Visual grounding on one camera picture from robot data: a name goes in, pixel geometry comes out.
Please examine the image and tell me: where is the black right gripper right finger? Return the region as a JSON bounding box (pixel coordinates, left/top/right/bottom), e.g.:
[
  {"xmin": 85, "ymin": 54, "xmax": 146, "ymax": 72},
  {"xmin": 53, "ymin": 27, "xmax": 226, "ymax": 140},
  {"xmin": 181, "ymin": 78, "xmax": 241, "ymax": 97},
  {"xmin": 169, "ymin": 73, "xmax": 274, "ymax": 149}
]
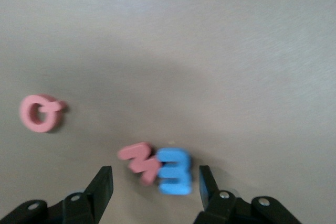
[{"xmin": 194, "ymin": 165, "xmax": 305, "ymax": 224}]

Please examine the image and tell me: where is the red foam letter Q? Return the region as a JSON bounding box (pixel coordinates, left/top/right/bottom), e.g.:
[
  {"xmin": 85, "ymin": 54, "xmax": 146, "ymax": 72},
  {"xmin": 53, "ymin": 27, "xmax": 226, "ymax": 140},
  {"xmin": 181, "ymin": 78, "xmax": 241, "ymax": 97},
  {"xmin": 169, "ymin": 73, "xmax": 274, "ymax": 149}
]
[{"xmin": 18, "ymin": 94, "xmax": 68, "ymax": 133}]

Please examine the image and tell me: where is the blue foam letter e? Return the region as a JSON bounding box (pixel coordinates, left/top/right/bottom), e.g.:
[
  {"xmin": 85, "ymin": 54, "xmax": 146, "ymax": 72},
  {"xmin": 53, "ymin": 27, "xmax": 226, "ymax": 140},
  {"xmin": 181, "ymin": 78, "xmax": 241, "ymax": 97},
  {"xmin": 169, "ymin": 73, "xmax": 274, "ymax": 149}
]
[{"xmin": 156, "ymin": 147, "xmax": 192, "ymax": 196}]

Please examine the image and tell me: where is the red foam letter w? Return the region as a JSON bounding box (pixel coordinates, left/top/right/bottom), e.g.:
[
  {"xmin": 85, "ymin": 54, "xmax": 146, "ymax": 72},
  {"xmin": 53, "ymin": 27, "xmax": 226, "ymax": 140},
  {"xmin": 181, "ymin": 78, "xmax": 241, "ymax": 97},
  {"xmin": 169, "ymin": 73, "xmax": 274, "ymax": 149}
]
[{"xmin": 117, "ymin": 142, "xmax": 162, "ymax": 186}]

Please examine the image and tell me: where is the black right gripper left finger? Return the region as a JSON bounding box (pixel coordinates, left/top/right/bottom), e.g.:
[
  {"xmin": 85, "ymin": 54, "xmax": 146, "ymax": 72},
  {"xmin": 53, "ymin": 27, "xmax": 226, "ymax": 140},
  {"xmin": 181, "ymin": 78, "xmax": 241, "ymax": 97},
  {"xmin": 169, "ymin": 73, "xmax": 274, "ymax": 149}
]
[{"xmin": 0, "ymin": 165, "xmax": 114, "ymax": 224}]

